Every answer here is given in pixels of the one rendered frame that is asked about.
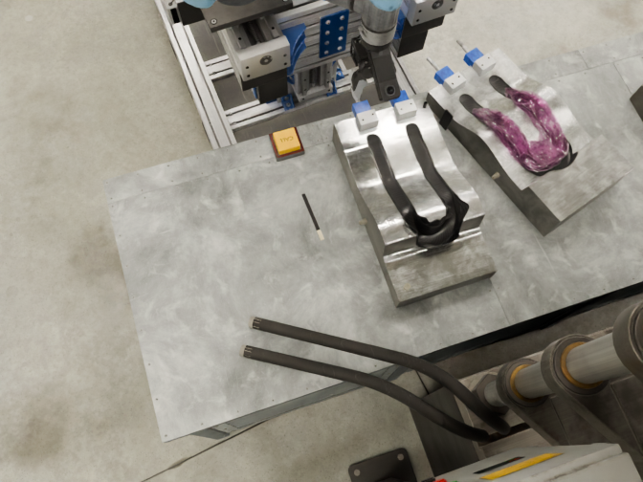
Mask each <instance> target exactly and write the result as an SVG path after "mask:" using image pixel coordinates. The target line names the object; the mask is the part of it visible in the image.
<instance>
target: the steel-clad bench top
mask: <svg viewBox="0 0 643 482"><path fill-rule="evenodd" d="M517 67H518V68H519V69H520V70H521V71H522V72H523V73H524V74H525V75H527V76H528V77H531V78H533V79H535V80H537V81H538V82H541V83H543V84H545V85H547V86H549V87H550V88H552V89H553V90H554V91H556V92H557V94H558V95H559V96H560V97H561V98H562V100H563V101H564V102H565V104H566V106H567V107H568V109H569V110H570V112H571V113H572V115H573V116H574V118H575V119H576V121H578V122H579V124H580V125H581V126H582V127H583V129H584V130H585V131H586V132H587V133H588V134H589V135H590V136H591V137H592V138H593V139H596V138H598V137H599V136H601V135H603V136H604V137H605V138H606V139H607V140H608V141H609V142H610V143H611V144H612V145H613V146H614V147H615V148H616V149H617V150H618V151H619V152H620V153H621V154H622V155H623V156H624V157H625V158H626V159H627V160H628V161H629V162H630V163H631V164H632V165H633V166H634V169H633V170H632V171H631V172H629V173H628V174H627V175H626V176H625V177H624V178H623V179H622V180H620V181H619V182H618V183H617V184H616V185H615V186H613V187H612V188H611V189H609V190H608V191H606V192H605V193H604V194H602V195H601V196H600V197H598V198H597V199H596V200H594V201H593V202H591V203H590V204H589V205H587V206H586V207H585V208H583V209H582V210H580V211H579V212H577V213H576V214H575V215H573V216H572V217H571V218H569V219H568V220H567V221H565V222H564V223H562V224H561V225H560V226H559V227H558V228H557V229H555V230H554V231H552V232H551V233H549V234H548V235H547V236H545V237H543V236H542V235H541V233H540V232H539V231H538V230H537V229H536V228H535V227H534V226H533V224H532V223H531V222H530V221H529V220H528V219H527V218H526V217H525V215H524V214H523V213H522V212H521V211H520V210H519V208H518V207H517V206H516V205H515V204H514V203H513V202H512V201H511V199H510V198H509V197H508V196H507V195H506V194H505V193H504V192H503V190H502V189H501V188H500V187H499V186H498V185H497V184H496V182H495V181H494V180H493V179H492V178H491V177H490V176H489V174H488V173H487V172H486V171H485V170H484V169H483V168H482V167H481V165H480V164H479V163H478V162H477V161H476V160H475V159H474V157H473V156H472V155H471V154H470V153H469V152H468V151H467V149H466V148H465V147H464V146H463V145H462V144H461V143H460V142H459V140H458V139H457V138H456V137H455V136H454V135H453V134H452V132H451V131H450V130H449V129H448V128H447V130H446V131H445V130H444V128H443V127H442V126H441V125H440V124H439V122H440V119H439V118H438V117H437V115H436V114H435V113H434V112H433V111H432V110H431V111H432V114H433V116H434V118H435V121H436V123H437V126H438V128H439V131H440V133H441V135H442V138H443V140H444V142H445V144H446V146H447V149H448V151H449V153H450V156H451V158H452V160H453V162H454V164H455V166H456V168H457V169H458V171H459V172H460V173H461V174H462V176H463V177H464V178H465V179H466V180H467V182H468V183H469V184H470V185H471V187H472V188H473V189H474V191H475V192H476V194H477V196H478V198H479V200H480V202H481V204H482V207H483V209H484V212H485V216H484V218H483V220H482V222H481V224H480V226H479V227H480V231H481V234H482V236H483V239H484V241H485V243H486V245H487V248H488V250H489V252H490V254H491V255H492V258H493V260H494V262H495V264H496V267H497V269H498V271H497V272H496V273H495V274H494V275H493V276H492V277H490V278H487V279H484V280H481V281H478V282H475V283H472V284H469V285H466V286H463V287H460V288H457V289H454V290H451V291H449V292H445V293H442V294H439V295H436V296H431V297H428V298H425V299H422V300H419V301H416V302H413V303H410V304H407V305H404V306H401V307H398V308H396V307H395V304H394V301H393V299H392V296H391V293H390V291H389V288H388V284H387V282H386V280H385V277H384V274H383V272H382V269H381V267H380V264H379V261H378V259H377V256H376V253H375V251H374V249H373V246H372V244H371V241H370V239H369V236H368V233H367V231H366V226H365V225H359V221H361V220H363V219H362V216H361V213H360V211H359V209H358V206H357V204H356V201H355V199H354V196H353V193H352V191H351V188H350V185H349V183H348V180H347V178H346V176H345V173H344V169H343V166H342V164H341V161H340V158H339V156H338V153H337V151H336V148H335V145H334V143H333V141H332V139H333V126H334V122H338V121H344V120H348V119H351V118H355V117H354V115H353V112H349V113H346V114H342V115H339V116H336V117H332V118H329V119H325V120H319V121H315V122H311V123H308V124H305V125H301V126H298V127H297V129H298V132H299V136H300V139H301V142H302V145H303V147H304V150H305V154H304V155H300V156H297V157H294V158H291V159H287V160H284V161H280V162H277V159H276V156H275V153H274V150H273V147H272V146H271V143H270V140H269V135H266V136H262V137H259V138H255V139H252V140H248V141H245V142H239V143H235V144H232V145H228V146H225V147H221V148H217V149H214V150H211V151H207V152H204V153H200V154H196V155H193V156H189V157H186V158H183V159H179V160H176V161H172V162H168V163H165V164H158V165H155V166H152V167H149V168H145V169H141V170H138V171H134V172H130V173H127V174H123V175H120V176H117V177H113V178H110V179H106V180H102V182H103V186H104V191H105V195H106V199H107V204H108V207H109V212H110V216H111V220H112V225H113V229H114V233H115V237H116V241H117V246H118V250H119V254H120V259H121V263H122V270H123V274H124V279H125V283H126V288H127V292H128V295H129V300H130V304H131V308H132V313H133V317H134V321H135V325H136V329H137V334H138V338H139V343H140V346H141V350H142V355H143V359H144V367H145V371H146V376H147V379H148V383H149V388H150V392H151V397H152V401H153V404H154V409H155V413H156V417H157V422H158V426H159V430H160V434H161V438H162V443H164V442H167V441H170V440H173V439H176V438H179V437H181V436H184V435H187V434H190V433H193V432H195V431H198V430H201V429H204V428H207V427H212V426H215V425H218V424H221V423H224V422H227V421H230V420H232V419H235V418H238V417H241V416H244V415H247V414H250V413H253V412H256V411H259V410H261V409H264V408H267V407H270V406H273V405H277V404H280V403H283V402H286V401H289V400H292V399H295V398H297V397H300V396H303V395H306V394H309V393H312V392H315V391H318V390H321V389H324V388H327V387H329V386H332V385H335V384H338V383H343V382H344V381H341V380H336V379H332V378H328V377H324V376H321V375H316V374H312V373H308V372H304V371H299V370H296V369H292V368H288V367H283V366H279V365H275V364H271V363H267V362H263V361H256V360H252V359H247V358H244V357H240V356H239V350H240V347H241V345H242V344H245V345H250V346H253V347H258V348H262V349H266V350H271V351H275V352H279V353H283V354H287V355H291V356H296V357H300V358H304V359H308V360H312V361H316V362H324V363H328V364H332V365H337V366H340V367H344V368H349V369H353V370H357V371H361V372H365V373H367V374H369V373H371V372H374V371H377V370H380V369H383V368H386V367H389V366H392V365H394V363H390V362H386V361H379V360H375V359H372V358H368V357H364V356H360V355H356V354H352V353H348V352H344V351H341V350H337V349H333V348H329V347H325V346H321V345H317V344H314V343H310V342H306V341H302V340H295V339H291V338H287V337H284V336H280V335H276V334H272V333H268V332H264V331H260V330H256V329H253V328H250V327H249V325H248V324H249V319H250V317H251V316H254V317H258V318H265V319H269V320H272V321H276V322H280V323H284V324H289V325H293V326H297V327H300V328H304V329H308V330H312V331H316V332H320V333H324V334H328V335H332V336H336V337H340V338H344V339H348V340H355V341H358V342H362V343H367V344H371V345H375V346H379V347H383V348H387V349H390V350H394V351H398V352H402V353H406V354H410V355H413V356H415V357H420V356H423V355H426V354H429V353H431V352H434V351H437V350H440V349H443V348H446V347H449V346H452V345H455V344H458V343H461V342H463V341H465V340H470V339H473V338H476V337H479V336H482V335H485V334H488V333H491V332H494V331H497V330H499V329H502V328H505V327H508V326H511V325H514V324H517V323H520V322H523V321H526V320H529V319H531V318H536V317H539V316H542V315H545V314H548V313H551V312H554V311H557V310H559V309H562V308H565V307H567V306H570V305H573V304H576V303H579V302H582V301H585V300H588V299H591V298H594V297H597V296H601V295H604V294H607V293H610V292H613V291H616V290H619V289H622V288H625V287H628V286H631V285H633V284H636V283H639V282H642V281H643V121H642V119H640V117H639V115H638V114H637V112H636V110H635V108H634V107H633V105H632V103H631V101H630V97H631V96H632V95H633V94H634V93H635V92H636V91H637V89H638V88H639V87H640V86H641V85H642V84H643V32H642V33H635V34H632V35H628V36H624V37H621V38H617V39H614V40H611V41H607V42H604V43H600V44H596V45H593V46H589V47H585V48H583V49H579V50H576V51H572V52H568V53H565V54H561V55H555V56H552V57H548V58H545V59H541V60H538V61H534V62H530V63H527V64H523V65H520V66H517ZM303 193H305V195H306V197H307V200H308V202H309V204H310V207H311V209H312V211H313V213H314V215H315V218H316V220H317V222H318V225H319V227H320V229H321V233H322V235H323V238H324V239H323V240H320V238H319V235H318V233H317V230H316V228H315V226H314V223H313V221H312V218H311V216H310V214H309V211H308V209H307V207H306V205H305V203H304V200H303V198H302V196H301V194H303Z"/></svg>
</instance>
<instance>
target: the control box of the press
mask: <svg viewBox="0 0 643 482"><path fill-rule="evenodd" d="M348 473H349V476H350V479H351V482H417V479H416V476H415V474H414V471H413V468H412V465H411V462H410V459H409V456H408V453H407V451H406V450H405V449H403V448H400V449H396V450H393V451H390V452H387V453H385V454H382V455H379V456H376V457H373V458H371V459H368V460H365V461H363V462H360V463H358V464H355V465H352V466H350V467H349V468H348ZM421 482H642V480H641V478H640V475H639V473H638V471H637V469H636V467H635V465H634V463H633V461H632V459H631V456H630V455H629V454H628V453H627V452H623V451H622V450H621V448H620V446H619V444H612V443H593V444H591V445H576V446H554V447H539V446H531V447H526V448H514V449H510V450H508V451H505V452H502V453H500V454H497V455H494V456H491V457H489V458H486V459H483V460H481V461H478V462H475V463H473V464H471V465H468V466H465V467H462V468H460V469H457V470H454V471H450V472H447V473H444V474H442V475H439V476H436V477H429V478H426V479H424V480H421Z"/></svg>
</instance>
